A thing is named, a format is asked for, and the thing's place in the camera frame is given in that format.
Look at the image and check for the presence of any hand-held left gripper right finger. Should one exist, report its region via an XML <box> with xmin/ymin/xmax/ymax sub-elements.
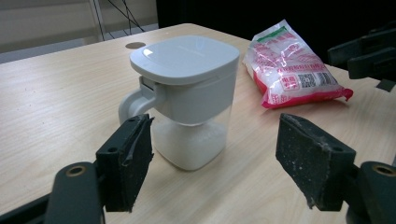
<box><xmin>275</xmin><ymin>112</ymin><xmax>357</xmax><ymax>213</ymax></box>

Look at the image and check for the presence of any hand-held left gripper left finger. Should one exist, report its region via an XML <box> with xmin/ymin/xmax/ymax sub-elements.
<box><xmin>94</xmin><ymin>113</ymin><xmax>155</xmax><ymax>214</ymax></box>

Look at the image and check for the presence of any pink and white plastic bag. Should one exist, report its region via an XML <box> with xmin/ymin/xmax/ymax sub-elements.
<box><xmin>242</xmin><ymin>19</ymin><xmax>355</xmax><ymax>110</ymax></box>

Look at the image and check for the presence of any clear jar with white lid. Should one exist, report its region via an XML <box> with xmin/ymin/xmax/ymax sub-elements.
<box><xmin>118</xmin><ymin>35</ymin><xmax>241</xmax><ymax>172</ymax></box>

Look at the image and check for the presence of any black curtain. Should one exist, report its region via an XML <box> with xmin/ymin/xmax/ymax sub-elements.
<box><xmin>155</xmin><ymin>0</ymin><xmax>396</xmax><ymax>64</ymax></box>

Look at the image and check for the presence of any black cable bundle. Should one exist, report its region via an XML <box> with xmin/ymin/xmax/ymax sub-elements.
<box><xmin>106</xmin><ymin>0</ymin><xmax>146</xmax><ymax>35</ymax></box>

